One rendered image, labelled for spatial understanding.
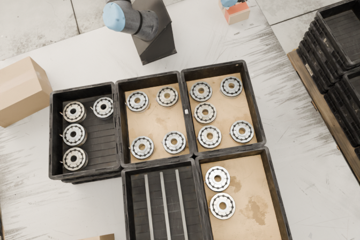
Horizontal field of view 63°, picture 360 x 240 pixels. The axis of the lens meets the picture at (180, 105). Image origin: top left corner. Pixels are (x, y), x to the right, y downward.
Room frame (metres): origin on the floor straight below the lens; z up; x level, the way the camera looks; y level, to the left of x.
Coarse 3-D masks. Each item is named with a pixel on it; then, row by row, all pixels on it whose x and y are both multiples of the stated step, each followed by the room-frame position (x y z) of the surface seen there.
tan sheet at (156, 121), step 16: (128, 112) 0.51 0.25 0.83; (144, 112) 0.50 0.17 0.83; (160, 112) 0.48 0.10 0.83; (176, 112) 0.47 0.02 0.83; (128, 128) 0.44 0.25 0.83; (144, 128) 0.42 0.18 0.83; (160, 128) 0.41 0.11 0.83; (176, 128) 0.39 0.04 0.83; (160, 144) 0.33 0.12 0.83; (144, 160) 0.28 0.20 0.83
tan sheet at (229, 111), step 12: (192, 84) 0.59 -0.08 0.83; (216, 84) 0.57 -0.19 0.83; (216, 96) 0.50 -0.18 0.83; (240, 96) 0.48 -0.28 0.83; (192, 108) 0.47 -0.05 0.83; (216, 108) 0.45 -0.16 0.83; (228, 108) 0.43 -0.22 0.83; (240, 108) 0.42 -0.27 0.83; (216, 120) 0.39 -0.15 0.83; (228, 120) 0.38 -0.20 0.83; (228, 132) 0.32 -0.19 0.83; (240, 132) 0.31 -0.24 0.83; (228, 144) 0.27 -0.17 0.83
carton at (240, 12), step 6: (234, 6) 1.03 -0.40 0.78; (240, 6) 1.02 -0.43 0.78; (246, 6) 1.01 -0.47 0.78; (222, 12) 1.06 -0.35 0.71; (228, 12) 1.00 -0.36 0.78; (234, 12) 0.99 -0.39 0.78; (240, 12) 0.98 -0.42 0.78; (246, 12) 0.98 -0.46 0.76; (228, 18) 0.98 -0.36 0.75; (234, 18) 0.97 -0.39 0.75; (240, 18) 0.97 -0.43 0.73; (246, 18) 0.98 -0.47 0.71; (228, 24) 0.97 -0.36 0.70
